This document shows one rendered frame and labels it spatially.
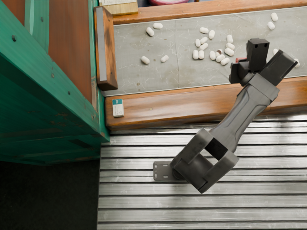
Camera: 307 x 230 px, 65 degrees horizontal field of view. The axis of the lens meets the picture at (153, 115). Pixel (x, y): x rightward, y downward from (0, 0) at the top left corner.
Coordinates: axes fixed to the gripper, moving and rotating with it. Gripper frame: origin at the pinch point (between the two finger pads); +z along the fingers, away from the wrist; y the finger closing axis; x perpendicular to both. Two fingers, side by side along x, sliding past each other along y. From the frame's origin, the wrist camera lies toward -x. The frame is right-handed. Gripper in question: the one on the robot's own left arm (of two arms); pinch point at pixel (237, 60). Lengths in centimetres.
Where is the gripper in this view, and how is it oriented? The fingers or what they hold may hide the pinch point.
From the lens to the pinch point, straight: 85.8
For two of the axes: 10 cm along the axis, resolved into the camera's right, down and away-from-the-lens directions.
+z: -0.6, -5.7, 8.2
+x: 0.8, 8.2, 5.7
